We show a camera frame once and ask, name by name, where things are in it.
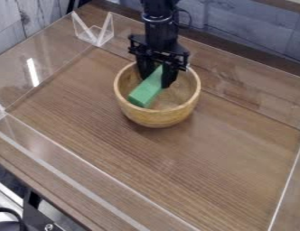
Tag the black metal table frame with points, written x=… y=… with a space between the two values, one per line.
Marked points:
x=35 y=220

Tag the clear acrylic enclosure wall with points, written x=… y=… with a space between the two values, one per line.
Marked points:
x=221 y=172

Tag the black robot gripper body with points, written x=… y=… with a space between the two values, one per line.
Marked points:
x=158 y=42

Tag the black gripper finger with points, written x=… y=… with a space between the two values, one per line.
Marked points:
x=146 y=66
x=169 y=74

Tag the clear acrylic corner bracket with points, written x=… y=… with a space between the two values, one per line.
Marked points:
x=92 y=34

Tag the green rectangular stick block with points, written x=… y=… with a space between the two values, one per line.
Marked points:
x=143 y=94

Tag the round wooden bowl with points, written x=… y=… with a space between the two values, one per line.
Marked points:
x=171 y=105

